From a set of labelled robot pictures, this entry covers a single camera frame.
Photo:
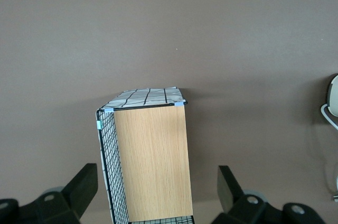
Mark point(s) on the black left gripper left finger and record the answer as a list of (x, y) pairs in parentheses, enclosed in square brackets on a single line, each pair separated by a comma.
[(82, 187)]

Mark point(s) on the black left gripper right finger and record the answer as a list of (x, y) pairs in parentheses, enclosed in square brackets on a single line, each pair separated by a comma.
[(228, 187)]

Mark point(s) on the light wooden shelf insert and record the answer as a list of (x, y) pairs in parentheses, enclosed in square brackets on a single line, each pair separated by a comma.
[(153, 163)]

